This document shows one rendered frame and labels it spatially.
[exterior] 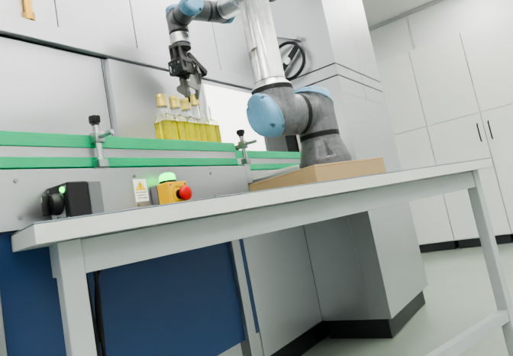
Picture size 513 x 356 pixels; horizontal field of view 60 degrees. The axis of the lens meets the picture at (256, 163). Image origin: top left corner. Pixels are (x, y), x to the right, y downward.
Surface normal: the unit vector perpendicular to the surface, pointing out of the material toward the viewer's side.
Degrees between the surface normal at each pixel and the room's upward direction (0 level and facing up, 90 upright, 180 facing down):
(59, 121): 90
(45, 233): 90
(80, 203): 90
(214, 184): 90
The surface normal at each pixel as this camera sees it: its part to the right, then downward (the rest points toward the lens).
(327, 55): -0.57, 0.00
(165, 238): 0.59, -0.21
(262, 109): -0.79, 0.22
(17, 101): 0.80, -0.22
